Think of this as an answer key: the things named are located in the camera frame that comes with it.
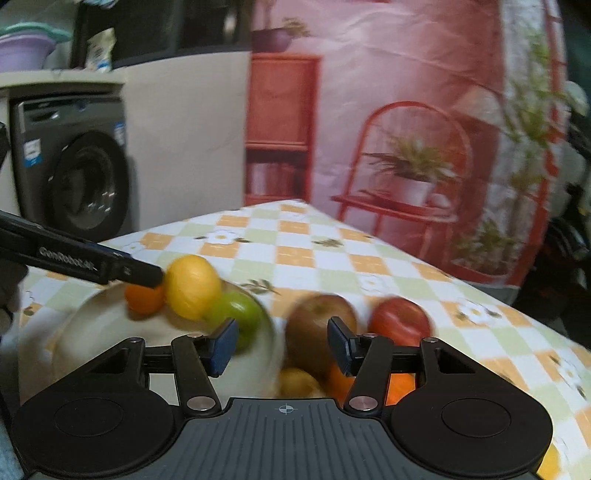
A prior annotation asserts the green plastic basin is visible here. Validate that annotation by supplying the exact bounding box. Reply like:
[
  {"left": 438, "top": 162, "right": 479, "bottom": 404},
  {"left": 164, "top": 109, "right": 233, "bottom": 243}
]
[{"left": 0, "top": 23, "right": 73, "bottom": 43}]

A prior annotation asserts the purple plastic basin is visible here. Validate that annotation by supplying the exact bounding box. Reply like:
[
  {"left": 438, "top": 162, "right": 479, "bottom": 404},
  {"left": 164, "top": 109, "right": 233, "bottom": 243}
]
[{"left": 0, "top": 32, "right": 57, "bottom": 73}]

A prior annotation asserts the brownish red apple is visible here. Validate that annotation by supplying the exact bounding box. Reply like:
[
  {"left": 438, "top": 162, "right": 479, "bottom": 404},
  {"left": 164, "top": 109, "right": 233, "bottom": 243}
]
[{"left": 285, "top": 294, "right": 359, "bottom": 376}]

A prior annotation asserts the white printed packet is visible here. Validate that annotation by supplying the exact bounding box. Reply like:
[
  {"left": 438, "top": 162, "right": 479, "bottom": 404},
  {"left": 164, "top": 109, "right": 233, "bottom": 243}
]
[{"left": 85, "top": 28, "right": 116, "bottom": 73}]

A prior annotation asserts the grey washing machine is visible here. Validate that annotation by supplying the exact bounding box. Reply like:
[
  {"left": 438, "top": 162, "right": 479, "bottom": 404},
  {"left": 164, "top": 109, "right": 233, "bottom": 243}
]
[{"left": 9, "top": 85, "right": 136, "bottom": 241}]

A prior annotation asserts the small orange mandarin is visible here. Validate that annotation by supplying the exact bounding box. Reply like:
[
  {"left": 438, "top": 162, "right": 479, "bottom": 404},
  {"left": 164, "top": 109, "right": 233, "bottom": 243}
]
[
  {"left": 327, "top": 364, "right": 362, "bottom": 405},
  {"left": 387, "top": 373, "right": 417, "bottom": 408},
  {"left": 124, "top": 281, "right": 165, "bottom": 317}
]

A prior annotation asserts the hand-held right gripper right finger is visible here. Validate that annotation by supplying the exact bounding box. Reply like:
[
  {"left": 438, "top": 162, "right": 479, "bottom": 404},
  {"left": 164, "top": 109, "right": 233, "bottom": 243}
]
[{"left": 326, "top": 317, "right": 477, "bottom": 415}]

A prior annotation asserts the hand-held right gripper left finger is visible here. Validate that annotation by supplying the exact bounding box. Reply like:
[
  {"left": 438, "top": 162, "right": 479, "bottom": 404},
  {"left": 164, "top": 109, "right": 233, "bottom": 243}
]
[{"left": 85, "top": 318, "right": 240, "bottom": 415}]

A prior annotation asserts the white crumpled bag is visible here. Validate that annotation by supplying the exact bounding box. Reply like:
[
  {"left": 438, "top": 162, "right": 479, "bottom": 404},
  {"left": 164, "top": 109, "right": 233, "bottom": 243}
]
[{"left": 565, "top": 80, "right": 590, "bottom": 114}]

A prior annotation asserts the small yellow-brown fruit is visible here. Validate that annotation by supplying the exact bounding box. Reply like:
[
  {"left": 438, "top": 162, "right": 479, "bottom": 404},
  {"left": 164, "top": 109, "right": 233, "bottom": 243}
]
[{"left": 278, "top": 367, "right": 325, "bottom": 398}]

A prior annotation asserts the black exercise bike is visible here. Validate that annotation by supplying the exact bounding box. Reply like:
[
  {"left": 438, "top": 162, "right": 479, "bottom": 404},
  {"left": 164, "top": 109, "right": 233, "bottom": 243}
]
[{"left": 521, "top": 83, "right": 591, "bottom": 326}]

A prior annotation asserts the checked floral tablecloth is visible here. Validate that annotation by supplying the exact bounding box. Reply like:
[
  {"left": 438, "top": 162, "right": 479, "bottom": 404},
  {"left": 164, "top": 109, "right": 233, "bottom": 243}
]
[{"left": 18, "top": 199, "right": 591, "bottom": 480}]

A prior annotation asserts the dark window with grey frame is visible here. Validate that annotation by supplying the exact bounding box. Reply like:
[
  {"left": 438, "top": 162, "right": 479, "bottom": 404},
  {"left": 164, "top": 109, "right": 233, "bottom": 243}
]
[{"left": 73, "top": 0, "right": 253, "bottom": 71}]

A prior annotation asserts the pink printed backdrop cloth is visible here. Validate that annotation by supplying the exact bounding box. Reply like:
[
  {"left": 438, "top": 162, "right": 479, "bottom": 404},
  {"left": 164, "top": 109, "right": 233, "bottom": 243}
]
[{"left": 242, "top": 0, "right": 570, "bottom": 291}]

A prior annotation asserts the cream round plate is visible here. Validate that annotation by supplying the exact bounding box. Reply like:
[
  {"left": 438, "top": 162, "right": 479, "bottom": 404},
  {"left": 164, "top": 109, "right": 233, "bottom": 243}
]
[{"left": 50, "top": 281, "right": 279, "bottom": 409}]

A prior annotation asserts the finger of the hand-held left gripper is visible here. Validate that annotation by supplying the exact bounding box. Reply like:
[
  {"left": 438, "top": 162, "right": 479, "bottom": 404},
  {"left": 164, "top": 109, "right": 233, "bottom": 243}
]
[{"left": 99, "top": 249, "right": 166, "bottom": 289}]

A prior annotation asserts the round green fruit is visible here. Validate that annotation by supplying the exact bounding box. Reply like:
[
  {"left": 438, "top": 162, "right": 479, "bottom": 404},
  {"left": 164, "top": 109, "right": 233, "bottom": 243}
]
[{"left": 207, "top": 291, "right": 267, "bottom": 352}]

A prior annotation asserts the yellow lemon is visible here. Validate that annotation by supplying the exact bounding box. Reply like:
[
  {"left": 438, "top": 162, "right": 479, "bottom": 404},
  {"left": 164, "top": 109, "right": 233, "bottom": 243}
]
[{"left": 163, "top": 255, "right": 223, "bottom": 322}]

